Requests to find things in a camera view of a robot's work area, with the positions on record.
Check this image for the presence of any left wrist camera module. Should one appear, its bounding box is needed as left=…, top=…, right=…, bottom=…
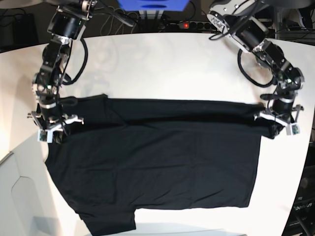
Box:
left=286, top=123, right=301, bottom=136

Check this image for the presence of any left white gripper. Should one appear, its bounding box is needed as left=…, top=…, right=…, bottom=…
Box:
left=253, top=104, right=303, bottom=139

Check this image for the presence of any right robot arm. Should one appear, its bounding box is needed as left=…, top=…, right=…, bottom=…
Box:
left=28, top=0, right=97, bottom=143

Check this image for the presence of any black box with white lettering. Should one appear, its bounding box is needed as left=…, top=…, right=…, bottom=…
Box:
left=283, top=165, right=315, bottom=236

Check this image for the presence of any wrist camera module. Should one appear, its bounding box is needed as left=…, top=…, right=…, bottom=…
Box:
left=286, top=123, right=301, bottom=136
left=37, top=129, right=53, bottom=143

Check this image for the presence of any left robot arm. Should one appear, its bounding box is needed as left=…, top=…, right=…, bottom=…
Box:
left=207, top=0, right=305, bottom=135

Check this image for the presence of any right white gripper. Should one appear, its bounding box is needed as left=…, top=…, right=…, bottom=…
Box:
left=27, top=111, right=84, bottom=143

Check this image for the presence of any black power strip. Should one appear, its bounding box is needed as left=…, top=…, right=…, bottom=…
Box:
left=159, top=21, right=220, bottom=32

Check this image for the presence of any blue plastic box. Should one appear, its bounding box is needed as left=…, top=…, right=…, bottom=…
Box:
left=118, top=0, right=189, bottom=11

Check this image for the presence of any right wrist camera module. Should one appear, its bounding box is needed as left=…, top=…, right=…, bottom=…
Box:
left=37, top=129, right=53, bottom=143

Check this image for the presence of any black T-shirt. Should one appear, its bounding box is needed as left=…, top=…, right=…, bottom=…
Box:
left=45, top=95, right=271, bottom=236

